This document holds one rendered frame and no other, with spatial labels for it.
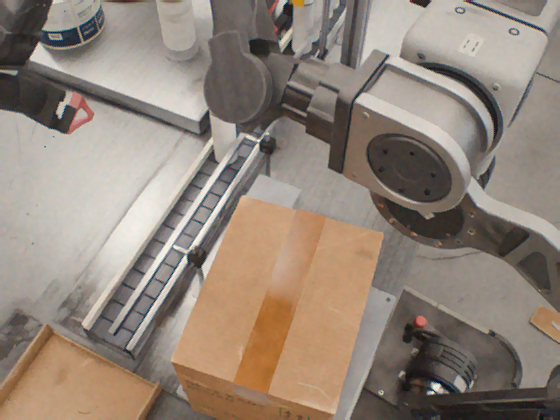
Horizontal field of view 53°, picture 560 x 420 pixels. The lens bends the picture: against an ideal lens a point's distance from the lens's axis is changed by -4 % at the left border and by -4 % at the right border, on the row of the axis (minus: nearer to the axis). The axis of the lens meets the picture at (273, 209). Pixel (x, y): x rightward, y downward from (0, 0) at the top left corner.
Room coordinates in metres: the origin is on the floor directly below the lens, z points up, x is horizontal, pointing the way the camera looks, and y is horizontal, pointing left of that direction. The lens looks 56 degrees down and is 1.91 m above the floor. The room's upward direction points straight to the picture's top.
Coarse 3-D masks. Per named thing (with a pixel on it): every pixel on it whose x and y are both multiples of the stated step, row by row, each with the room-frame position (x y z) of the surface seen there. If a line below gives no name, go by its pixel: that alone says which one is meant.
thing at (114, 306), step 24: (288, 48) 1.19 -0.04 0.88; (312, 48) 1.19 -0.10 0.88; (240, 168) 0.80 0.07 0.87; (192, 192) 0.73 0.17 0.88; (216, 192) 0.73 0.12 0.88; (168, 216) 0.67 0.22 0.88; (192, 240) 0.61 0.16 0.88; (144, 264) 0.55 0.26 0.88; (168, 264) 0.55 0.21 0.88; (120, 288) 0.50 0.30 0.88; (144, 312) 0.45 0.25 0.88; (120, 336) 0.40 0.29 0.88
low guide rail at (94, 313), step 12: (288, 36) 1.20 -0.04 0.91; (204, 156) 0.80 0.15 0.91; (192, 168) 0.77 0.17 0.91; (180, 192) 0.71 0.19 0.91; (168, 204) 0.67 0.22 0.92; (156, 216) 0.64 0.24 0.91; (156, 228) 0.62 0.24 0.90; (144, 240) 0.59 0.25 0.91; (132, 252) 0.56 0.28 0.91; (132, 264) 0.54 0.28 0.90; (120, 276) 0.51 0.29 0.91; (108, 288) 0.48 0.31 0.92; (108, 300) 0.46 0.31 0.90; (96, 312) 0.43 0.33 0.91; (84, 324) 0.41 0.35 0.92
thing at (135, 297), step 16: (336, 0) 1.29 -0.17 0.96; (304, 48) 1.10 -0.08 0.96; (240, 144) 0.80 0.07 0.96; (224, 160) 0.75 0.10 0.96; (208, 192) 0.67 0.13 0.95; (192, 208) 0.63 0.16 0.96; (176, 240) 0.56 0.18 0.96; (160, 256) 0.52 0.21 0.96; (144, 288) 0.46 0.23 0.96; (128, 304) 0.43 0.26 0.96
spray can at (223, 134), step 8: (216, 120) 0.80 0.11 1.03; (216, 128) 0.80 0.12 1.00; (224, 128) 0.80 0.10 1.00; (232, 128) 0.81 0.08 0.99; (216, 136) 0.80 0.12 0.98; (224, 136) 0.80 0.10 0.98; (232, 136) 0.81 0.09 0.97; (216, 144) 0.81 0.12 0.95; (224, 144) 0.80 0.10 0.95; (216, 152) 0.81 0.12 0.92; (224, 152) 0.80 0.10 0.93; (216, 160) 0.81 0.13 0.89; (232, 160) 0.80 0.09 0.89
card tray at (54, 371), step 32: (32, 352) 0.37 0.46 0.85; (64, 352) 0.38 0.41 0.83; (32, 384) 0.31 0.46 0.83; (64, 384) 0.32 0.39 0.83; (96, 384) 0.32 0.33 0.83; (128, 384) 0.32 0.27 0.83; (0, 416) 0.25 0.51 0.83; (32, 416) 0.25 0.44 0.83; (64, 416) 0.26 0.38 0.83; (96, 416) 0.26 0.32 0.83; (128, 416) 0.26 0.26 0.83
